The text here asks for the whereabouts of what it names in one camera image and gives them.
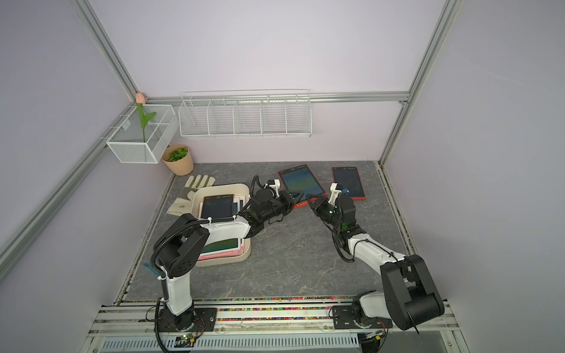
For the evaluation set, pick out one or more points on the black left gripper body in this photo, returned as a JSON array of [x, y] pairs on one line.
[[283, 206]]

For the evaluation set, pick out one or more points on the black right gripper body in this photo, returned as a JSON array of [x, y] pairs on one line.
[[326, 212]]

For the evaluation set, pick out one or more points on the large red writing tablet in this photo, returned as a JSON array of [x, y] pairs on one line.
[[301, 182]]

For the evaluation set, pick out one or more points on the cream plastic storage tray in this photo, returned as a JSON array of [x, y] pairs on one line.
[[238, 190]]

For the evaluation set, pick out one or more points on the small red writing tablet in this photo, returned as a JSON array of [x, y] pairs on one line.
[[350, 179]]

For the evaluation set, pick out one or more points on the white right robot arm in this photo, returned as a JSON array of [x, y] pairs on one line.
[[409, 296]]

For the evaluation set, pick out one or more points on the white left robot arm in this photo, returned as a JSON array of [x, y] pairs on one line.
[[176, 253]]

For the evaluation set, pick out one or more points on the white writing tablet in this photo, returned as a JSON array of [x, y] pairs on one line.
[[226, 231]]

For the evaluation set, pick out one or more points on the pink writing tablet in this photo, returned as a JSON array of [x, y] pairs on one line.
[[220, 255]]

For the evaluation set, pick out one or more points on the beige work glove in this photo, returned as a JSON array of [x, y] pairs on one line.
[[184, 202]]

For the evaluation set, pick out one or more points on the potted green plant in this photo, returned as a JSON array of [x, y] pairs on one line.
[[178, 159]]

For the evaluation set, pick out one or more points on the artificial pink tulip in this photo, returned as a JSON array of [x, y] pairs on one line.
[[145, 118]]

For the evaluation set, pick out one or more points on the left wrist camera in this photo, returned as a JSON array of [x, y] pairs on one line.
[[274, 186]]

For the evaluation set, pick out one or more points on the black frame writing tablet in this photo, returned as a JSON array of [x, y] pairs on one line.
[[217, 207]]

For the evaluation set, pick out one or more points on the white wire wall shelf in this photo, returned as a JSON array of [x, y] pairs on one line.
[[246, 113]]

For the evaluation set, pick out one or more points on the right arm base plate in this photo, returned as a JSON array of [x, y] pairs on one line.
[[351, 316]]

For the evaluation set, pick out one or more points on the yellow blue handled tool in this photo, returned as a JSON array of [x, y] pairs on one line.
[[153, 271]]

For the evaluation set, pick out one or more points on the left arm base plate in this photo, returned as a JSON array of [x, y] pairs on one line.
[[192, 320]]

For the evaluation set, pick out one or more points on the white mesh wall box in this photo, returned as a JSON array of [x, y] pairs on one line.
[[126, 141]]

